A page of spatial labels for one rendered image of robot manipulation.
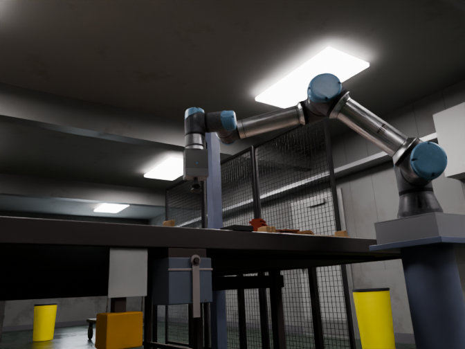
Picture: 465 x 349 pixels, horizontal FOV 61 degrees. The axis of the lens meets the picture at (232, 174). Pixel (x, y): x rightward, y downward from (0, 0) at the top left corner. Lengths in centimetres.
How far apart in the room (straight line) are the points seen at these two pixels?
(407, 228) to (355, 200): 465
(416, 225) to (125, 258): 95
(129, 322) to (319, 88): 96
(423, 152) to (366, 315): 357
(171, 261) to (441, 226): 88
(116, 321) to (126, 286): 9
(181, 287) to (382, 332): 391
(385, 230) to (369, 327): 335
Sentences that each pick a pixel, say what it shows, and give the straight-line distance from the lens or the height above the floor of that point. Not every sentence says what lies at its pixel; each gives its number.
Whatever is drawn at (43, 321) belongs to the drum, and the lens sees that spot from 849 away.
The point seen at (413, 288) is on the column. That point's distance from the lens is 150.
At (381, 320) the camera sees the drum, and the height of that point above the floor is 35.
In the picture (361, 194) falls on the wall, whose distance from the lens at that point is 607.
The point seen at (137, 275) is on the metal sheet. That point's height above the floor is 79.
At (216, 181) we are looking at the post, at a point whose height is 172.
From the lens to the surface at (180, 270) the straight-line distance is 108.
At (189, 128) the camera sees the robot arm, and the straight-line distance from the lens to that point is 147.
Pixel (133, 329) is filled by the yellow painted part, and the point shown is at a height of 66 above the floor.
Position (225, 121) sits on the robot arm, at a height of 133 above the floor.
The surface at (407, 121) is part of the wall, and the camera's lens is 582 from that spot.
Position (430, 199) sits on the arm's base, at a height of 101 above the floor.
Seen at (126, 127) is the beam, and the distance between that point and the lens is 518.
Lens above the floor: 74
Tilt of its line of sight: 16 degrees up
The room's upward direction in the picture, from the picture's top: 3 degrees counter-clockwise
